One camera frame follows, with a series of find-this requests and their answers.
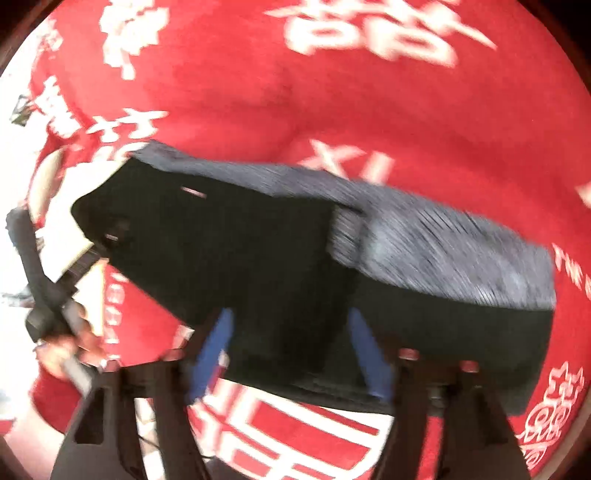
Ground black and grey patterned pants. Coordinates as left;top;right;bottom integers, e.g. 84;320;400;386
71;142;556;415

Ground person's left hand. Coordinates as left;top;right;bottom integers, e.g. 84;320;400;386
35;302;107;380

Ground red blanket with white characters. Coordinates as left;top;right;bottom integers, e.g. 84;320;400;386
1;1;590;479

